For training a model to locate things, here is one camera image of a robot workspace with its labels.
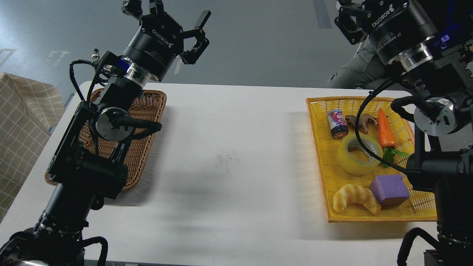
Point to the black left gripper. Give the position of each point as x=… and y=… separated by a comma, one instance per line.
x=153, y=46

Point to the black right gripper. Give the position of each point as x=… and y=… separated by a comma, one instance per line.
x=393, y=26

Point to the yellow tape roll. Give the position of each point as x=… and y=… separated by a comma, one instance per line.
x=353, y=165

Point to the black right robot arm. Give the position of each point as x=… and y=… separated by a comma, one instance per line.
x=432, y=41

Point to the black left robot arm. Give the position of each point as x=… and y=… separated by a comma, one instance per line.
x=56, y=239

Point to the person in grey trousers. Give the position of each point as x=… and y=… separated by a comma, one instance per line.
x=364, y=70

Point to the brown wicker basket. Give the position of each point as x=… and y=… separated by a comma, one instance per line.
x=106, y=147

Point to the brown toy frog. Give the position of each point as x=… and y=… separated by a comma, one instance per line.
x=362, y=123

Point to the small soda can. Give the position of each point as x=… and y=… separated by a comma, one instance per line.
x=338, y=125

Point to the yellow plastic basket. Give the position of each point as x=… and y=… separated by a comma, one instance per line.
x=419, y=207

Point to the orange toy carrot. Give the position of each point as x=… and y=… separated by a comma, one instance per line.
x=387, y=139

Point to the beige checkered cloth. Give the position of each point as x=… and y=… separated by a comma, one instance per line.
x=29, y=110

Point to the toy croissant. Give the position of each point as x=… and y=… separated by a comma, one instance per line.
x=355, y=194

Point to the purple foam cube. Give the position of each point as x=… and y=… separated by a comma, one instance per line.
x=389, y=190

